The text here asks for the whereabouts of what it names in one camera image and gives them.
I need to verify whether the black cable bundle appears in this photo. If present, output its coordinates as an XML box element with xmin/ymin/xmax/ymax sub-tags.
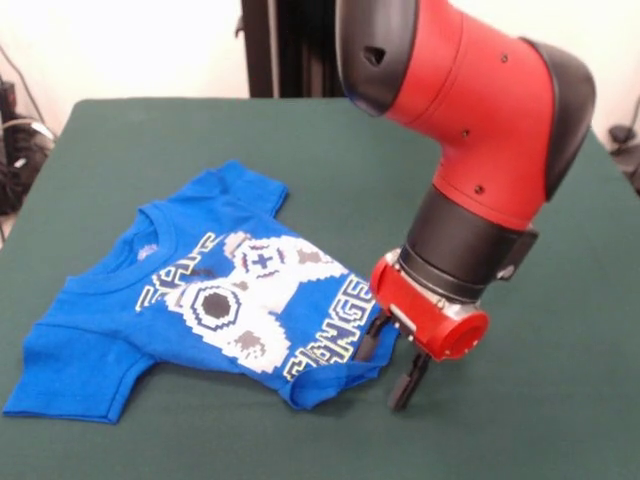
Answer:
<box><xmin>0</xmin><ymin>74</ymin><xmax>55</xmax><ymax>216</ymax></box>

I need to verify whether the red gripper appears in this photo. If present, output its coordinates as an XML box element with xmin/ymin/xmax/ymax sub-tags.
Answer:
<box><xmin>355</xmin><ymin>252</ymin><xmax>489</xmax><ymax>413</ymax></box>

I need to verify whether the dark green table cloth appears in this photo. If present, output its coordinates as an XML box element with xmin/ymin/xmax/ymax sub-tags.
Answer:
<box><xmin>0</xmin><ymin>97</ymin><xmax>640</xmax><ymax>480</ymax></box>

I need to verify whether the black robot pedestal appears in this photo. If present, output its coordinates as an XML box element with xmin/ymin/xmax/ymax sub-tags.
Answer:
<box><xmin>234</xmin><ymin>0</ymin><xmax>351</xmax><ymax>99</ymax></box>

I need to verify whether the black chair base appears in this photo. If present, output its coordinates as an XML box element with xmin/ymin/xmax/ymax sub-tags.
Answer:
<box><xmin>607</xmin><ymin>124</ymin><xmax>640</xmax><ymax>196</ymax></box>

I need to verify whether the blue printed t-shirt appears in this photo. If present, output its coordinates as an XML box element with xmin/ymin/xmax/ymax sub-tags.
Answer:
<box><xmin>2</xmin><ymin>159</ymin><xmax>396</xmax><ymax>425</ymax></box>

